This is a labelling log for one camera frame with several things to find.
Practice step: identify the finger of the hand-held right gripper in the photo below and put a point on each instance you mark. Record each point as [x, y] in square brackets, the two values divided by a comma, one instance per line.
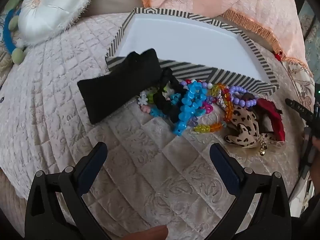
[307, 152]
[298, 108]

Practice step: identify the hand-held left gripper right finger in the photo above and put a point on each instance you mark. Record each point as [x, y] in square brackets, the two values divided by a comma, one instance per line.
[225, 165]

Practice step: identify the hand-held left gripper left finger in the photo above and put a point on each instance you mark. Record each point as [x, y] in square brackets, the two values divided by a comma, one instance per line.
[93, 165]

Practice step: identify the red bow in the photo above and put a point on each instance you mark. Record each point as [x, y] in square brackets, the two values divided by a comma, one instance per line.
[271, 115]

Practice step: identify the leopard print bow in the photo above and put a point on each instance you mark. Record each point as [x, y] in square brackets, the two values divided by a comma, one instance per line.
[243, 127]

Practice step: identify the brown scrunchie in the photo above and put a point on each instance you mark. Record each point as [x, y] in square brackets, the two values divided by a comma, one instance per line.
[248, 96]

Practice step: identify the black velvet pouch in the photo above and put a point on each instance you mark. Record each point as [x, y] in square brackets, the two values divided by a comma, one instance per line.
[117, 87]

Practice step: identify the black scrunchie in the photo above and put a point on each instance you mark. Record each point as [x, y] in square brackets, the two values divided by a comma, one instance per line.
[175, 83]

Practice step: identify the striped cardboard box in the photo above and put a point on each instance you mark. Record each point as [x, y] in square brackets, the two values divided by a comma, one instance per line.
[187, 42]

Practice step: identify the person's left hand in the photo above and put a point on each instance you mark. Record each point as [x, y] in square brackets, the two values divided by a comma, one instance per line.
[147, 233]

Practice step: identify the floral bed sheet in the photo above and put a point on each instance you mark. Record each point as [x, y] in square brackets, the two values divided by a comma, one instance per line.
[300, 80]

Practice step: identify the small red cloth item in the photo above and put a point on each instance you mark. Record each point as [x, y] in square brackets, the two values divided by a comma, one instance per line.
[278, 56]

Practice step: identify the silver lilac bangle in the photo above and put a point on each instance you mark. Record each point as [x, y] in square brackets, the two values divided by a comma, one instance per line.
[221, 101]

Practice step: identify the white flower bead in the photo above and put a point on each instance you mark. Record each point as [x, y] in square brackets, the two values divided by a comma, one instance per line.
[143, 100]

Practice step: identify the quilted cream bedspread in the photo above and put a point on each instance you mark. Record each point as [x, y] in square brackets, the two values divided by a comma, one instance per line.
[62, 80]

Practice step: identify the embroidered floral cushion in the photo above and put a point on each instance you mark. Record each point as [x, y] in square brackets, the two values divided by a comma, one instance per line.
[5, 62]

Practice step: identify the blue headband with green pompoms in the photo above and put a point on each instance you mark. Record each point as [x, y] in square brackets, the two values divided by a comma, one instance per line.
[7, 37]

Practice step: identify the white round satin pillow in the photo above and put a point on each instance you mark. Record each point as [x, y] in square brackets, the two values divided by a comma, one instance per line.
[50, 12]

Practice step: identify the beige cushion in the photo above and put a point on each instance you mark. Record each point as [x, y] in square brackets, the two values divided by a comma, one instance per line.
[112, 0]

